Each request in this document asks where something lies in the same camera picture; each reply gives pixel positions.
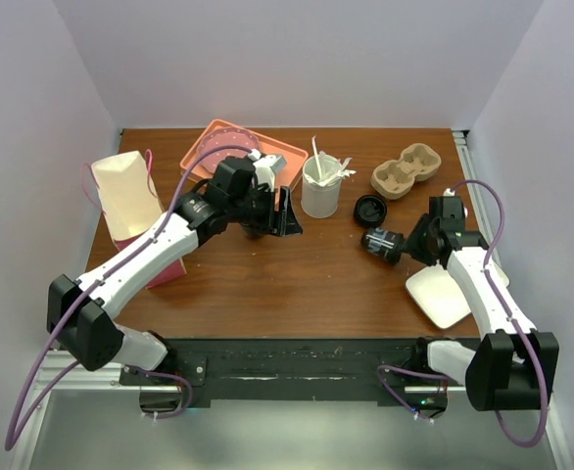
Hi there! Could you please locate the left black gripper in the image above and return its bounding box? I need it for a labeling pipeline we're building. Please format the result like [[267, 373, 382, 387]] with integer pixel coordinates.
[[227, 183, 302, 236]]

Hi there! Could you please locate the white square plate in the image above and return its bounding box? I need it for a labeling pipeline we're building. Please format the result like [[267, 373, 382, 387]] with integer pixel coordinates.
[[405, 261, 511, 330]]

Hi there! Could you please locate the white cylindrical container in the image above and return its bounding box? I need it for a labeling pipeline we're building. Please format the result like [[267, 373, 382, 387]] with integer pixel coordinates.
[[301, 152, 341, 218]]

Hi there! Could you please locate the brown cardboard cup carrier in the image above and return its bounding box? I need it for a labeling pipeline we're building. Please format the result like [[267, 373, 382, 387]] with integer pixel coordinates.
[[370, 143, 442, 201]]

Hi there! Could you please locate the white wrapped straw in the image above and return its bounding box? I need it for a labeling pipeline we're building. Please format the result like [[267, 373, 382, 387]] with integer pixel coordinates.
[[311, 135, 326, 187]]

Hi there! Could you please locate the pink polka dot plate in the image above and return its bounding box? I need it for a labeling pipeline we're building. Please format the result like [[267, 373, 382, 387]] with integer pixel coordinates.
[[197, 126, 260, 174]]

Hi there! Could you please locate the pink plastic tray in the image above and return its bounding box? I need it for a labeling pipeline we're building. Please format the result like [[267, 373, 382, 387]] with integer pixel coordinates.
[[179, 118, 309, 195]]

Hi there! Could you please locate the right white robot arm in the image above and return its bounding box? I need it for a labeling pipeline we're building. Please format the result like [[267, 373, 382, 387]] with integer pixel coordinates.
[[404, 196, 559, 411]]

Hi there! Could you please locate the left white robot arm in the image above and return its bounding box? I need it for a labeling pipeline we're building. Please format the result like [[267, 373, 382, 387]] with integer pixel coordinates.
[[47, 152, 303, 384]]

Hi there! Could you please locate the black cup lid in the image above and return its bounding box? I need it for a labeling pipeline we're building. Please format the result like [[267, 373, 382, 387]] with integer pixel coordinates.
[[389, 233, 406, 265]]

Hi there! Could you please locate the aluminium frame rail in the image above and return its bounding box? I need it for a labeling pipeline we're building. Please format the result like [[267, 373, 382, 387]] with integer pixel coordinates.
[[452, 130, 493, 241]]

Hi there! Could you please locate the cream and pink paper bag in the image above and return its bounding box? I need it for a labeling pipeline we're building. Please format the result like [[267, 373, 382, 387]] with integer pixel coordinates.
[[77, 151, 189, 289]]

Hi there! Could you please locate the black plastic cup stack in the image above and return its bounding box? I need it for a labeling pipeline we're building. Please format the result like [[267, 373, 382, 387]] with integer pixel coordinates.
[[240, 220, 271, 240]]

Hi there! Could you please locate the purple cable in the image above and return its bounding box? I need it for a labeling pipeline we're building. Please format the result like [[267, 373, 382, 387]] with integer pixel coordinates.
[[3, 144, 254, 451], [446, 179, 550, 447]]

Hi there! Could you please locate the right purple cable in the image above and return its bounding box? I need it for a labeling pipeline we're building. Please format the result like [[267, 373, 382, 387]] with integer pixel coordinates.
[[446, 179, 550, 447]]

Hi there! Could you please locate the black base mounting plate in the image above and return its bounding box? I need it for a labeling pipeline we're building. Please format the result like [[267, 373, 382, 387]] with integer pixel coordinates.
[[120, 338, 457, 417]]

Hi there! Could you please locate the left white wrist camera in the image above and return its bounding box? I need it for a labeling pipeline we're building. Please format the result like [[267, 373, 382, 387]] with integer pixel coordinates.
[[247, 149, 286, 191]]

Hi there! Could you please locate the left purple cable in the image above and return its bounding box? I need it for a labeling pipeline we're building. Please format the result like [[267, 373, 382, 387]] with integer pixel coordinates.
[[3, 144, 254, 451]]

